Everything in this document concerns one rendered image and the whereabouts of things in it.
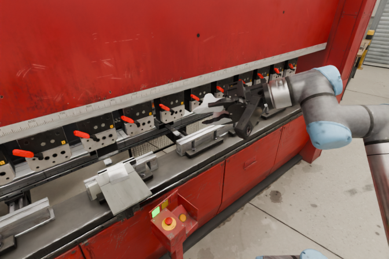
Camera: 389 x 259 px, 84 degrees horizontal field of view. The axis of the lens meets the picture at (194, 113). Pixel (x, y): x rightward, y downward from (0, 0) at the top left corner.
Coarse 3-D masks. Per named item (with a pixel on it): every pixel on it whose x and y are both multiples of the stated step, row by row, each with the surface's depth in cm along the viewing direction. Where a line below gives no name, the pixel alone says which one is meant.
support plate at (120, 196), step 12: (132, 168) 113; (96, 180) 106; (108, 180) 106; (132, 180) 106; (108, 192) 99; (120, 192) 99; (132, 192) 99; (144, 192) 99; (108, 204) 94; (120, 204) 94; (132, 204) 94
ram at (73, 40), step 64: (0, 0) 62; (64, 0) 71; (128, 0) 83; (192, 0) 101; (256, 0) 127; (320, 0) 170; (0, 64) 68; (64, 64) 78; (128, 64) 93; (192, 64) 115
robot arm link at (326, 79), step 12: (300, 72) 53; (312, 72) 50; (324, 72) 49; (336, 72) 48; (288, 84) 51; (300, 84) 50; (312, 84) 49; (324, 84) 48; (336, 84) 48; (300, 96) 51
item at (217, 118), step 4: (216, 112) 66; (220, 112) 65; (224, 112) 64; (228, 112) 63; (212, 116) 66; (216, 116) 65; (220, 116) 62; (224, 116) 61; (228, 116) 62; (208, 120) 64; (212, 120) 63; (216, 120) 63; (220, 120) 62; (224, 120) 62; (228, 120) 62; (208, 124) 64; (212, 124) 64; (216, 124) 64; (220, 124) 64
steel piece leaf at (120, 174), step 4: (120, 168) 113; (124, 168) 113; (108, 172) 110; (112, 172) 110; (116, 172) 110; (120, 172) 110; (124, 172) 110; (112, 176) 108; (116, 176) 108; (120, 176) 108; (124, 176) 105; (128, 176) 106; (112, 180) 105; (116, 180) 104; (120, 180) 105
